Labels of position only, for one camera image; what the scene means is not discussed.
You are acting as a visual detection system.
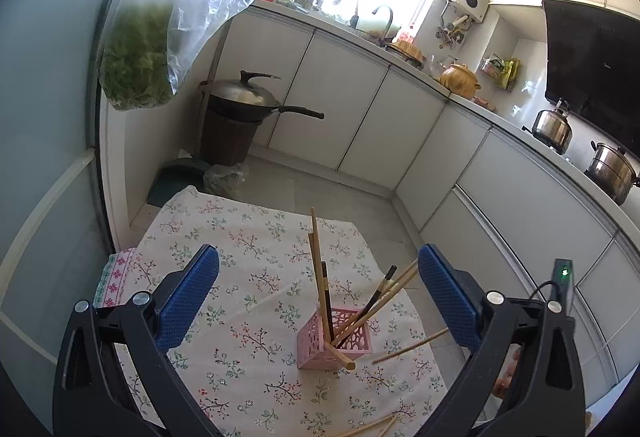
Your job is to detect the floral tablecloth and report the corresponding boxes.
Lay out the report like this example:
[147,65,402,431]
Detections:
[112,186,448,437]

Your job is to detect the thin bamboo chopstick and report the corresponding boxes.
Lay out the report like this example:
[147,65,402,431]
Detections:
[335,259,420,348]
[342,267,420,343]
[309,208,337,343]
[375,413,401,437]
[306,232,333,340]

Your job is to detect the white lower kitchen cabinets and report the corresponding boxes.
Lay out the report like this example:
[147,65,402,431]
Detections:
[215,2,640,413]

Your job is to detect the steel wok lid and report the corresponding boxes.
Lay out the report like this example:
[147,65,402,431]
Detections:
[209,70,282,109]

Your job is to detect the black cable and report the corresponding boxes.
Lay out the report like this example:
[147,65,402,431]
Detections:
[529,280,556,302]

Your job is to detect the plastic bag of green vegetables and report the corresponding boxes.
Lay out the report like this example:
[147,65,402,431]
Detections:
[97,0,273,112]

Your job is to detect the wall rack with packets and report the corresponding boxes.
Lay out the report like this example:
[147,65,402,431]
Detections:
[481,53,521,92]

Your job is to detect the curved kitchen faucet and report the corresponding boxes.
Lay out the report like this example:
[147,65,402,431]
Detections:
[371,4,396,45]

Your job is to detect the water heater pipes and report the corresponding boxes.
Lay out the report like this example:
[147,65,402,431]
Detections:
[436,14,472,50]

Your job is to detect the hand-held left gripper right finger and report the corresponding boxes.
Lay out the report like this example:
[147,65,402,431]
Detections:
[416,243,587,437]

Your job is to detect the steel kettle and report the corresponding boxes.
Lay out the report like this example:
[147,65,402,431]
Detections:
[531,100,573,155]

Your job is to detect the folded patterned towel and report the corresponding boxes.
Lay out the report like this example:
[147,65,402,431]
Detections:
[92,249,138,308]

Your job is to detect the frosted glass sliding door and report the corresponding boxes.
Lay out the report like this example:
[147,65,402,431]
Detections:
[0,0,166,418]

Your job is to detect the brown bin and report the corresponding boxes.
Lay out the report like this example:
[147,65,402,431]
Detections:
[200,80,261,166]

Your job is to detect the black range hood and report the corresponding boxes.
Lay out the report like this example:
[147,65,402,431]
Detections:
[542,0,640,143]

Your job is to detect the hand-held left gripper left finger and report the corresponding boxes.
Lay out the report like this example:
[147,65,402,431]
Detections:
[51,243,221,437]

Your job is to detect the brown woven basket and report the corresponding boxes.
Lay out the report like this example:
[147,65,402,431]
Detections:
[385,40,426,65]

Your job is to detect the black wok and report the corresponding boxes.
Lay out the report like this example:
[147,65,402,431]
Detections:
[205,92,326,124]

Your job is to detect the pink perforated utensil holder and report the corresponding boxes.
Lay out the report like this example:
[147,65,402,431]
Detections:
[296,306,371,372]

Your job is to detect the steel cooking pot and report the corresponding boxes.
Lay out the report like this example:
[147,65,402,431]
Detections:
[585,140,640,206]

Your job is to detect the golden clay pot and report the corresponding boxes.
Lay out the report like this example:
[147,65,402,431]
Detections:
[439,62,482,98]

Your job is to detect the crumpled clear plastic bag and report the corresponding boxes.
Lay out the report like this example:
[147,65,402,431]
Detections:
[202,162,249,199]

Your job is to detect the green dustpan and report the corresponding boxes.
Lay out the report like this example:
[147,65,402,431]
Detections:
[146,157,213,208]

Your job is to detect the person's right hand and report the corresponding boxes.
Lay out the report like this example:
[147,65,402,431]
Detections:
[492,347,523,400]

